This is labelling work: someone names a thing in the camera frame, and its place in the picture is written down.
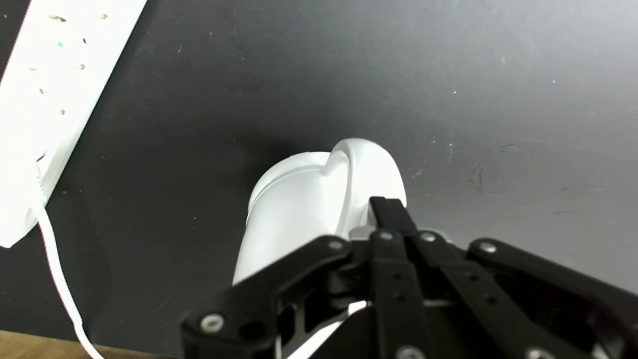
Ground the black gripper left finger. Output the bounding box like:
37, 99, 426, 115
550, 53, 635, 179
179, 195, 434, 359

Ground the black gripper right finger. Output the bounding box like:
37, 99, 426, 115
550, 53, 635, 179
386, 195, 638, 359

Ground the white power strip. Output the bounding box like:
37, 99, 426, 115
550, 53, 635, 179
0, 0, 149, 249

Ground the white power strip cable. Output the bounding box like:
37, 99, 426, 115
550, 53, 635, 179
27, 191, 105, 359

